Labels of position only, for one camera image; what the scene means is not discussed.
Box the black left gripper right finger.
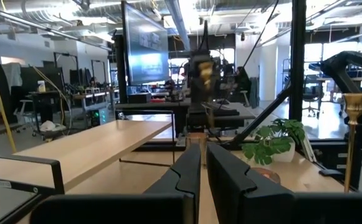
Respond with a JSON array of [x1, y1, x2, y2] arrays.
[[206, 142, 296, 224]]

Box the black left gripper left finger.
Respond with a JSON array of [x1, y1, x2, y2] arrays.
[[143, 142, 202, 224]]

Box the brass candlestick holder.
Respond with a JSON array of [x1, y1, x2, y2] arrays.
[[341, 92, 362, 194], [198, 60, 215, 134]]

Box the brown glass candle jar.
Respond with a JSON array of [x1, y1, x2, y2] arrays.
[[185, 132, 208, 166]]

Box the orange candle jar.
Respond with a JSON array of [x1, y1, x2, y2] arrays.
[[250, 167, 282, 185]]

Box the dark office desk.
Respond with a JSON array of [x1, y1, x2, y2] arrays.
[[114, 100, 257, 129]]

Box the green potted plant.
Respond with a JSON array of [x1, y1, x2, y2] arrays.
[[241, 118, 307, 166]]

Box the large computer monitor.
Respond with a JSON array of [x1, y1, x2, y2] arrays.
[[121, 1, 171, 86]]

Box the wooden shelf with black legs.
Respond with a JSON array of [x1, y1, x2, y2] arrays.
[[0, 109, 176, 196]]

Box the computer tower green light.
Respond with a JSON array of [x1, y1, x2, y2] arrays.
[[86, 107, 109, 126]]

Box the flat black device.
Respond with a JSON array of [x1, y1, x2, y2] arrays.
[[318, 168, 344, 177]]

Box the black office chair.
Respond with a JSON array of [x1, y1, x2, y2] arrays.
[[301, 74, 325, 118]]

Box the black aluminium table frame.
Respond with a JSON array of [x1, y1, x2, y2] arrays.
[[221, 0, 307, 151]]

